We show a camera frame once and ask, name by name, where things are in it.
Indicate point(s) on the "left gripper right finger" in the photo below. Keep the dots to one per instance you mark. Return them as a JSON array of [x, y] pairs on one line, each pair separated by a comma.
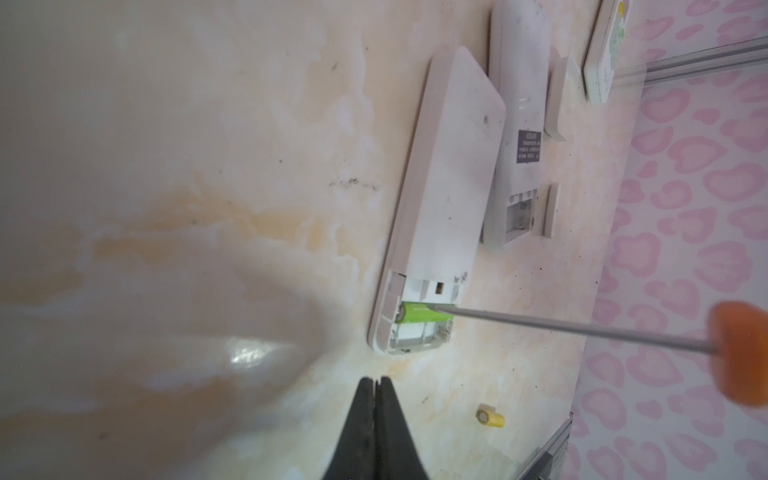
[[396, 456]]

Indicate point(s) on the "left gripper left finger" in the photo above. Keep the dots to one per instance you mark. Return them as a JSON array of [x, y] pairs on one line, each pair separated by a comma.
[[354, 456]]

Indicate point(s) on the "yellow battery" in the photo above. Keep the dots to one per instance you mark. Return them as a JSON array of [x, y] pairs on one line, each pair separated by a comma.
[[488, 416]]

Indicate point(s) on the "orange black screwdriver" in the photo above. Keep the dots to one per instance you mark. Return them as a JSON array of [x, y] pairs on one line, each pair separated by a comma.
[[736, 343]]

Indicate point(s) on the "red white remote control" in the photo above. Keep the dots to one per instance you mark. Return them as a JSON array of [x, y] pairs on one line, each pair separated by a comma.
[[519, 54]]

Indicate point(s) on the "white battery cover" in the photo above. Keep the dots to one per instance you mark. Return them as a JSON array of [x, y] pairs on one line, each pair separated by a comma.
[[563, 90], [549, 224]]

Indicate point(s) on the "green battery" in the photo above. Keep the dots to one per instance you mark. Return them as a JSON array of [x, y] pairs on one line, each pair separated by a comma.
[[415, 312]]

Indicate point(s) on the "aluminium right corner post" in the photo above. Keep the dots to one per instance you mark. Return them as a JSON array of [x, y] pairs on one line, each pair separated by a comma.
[[700, 63]]

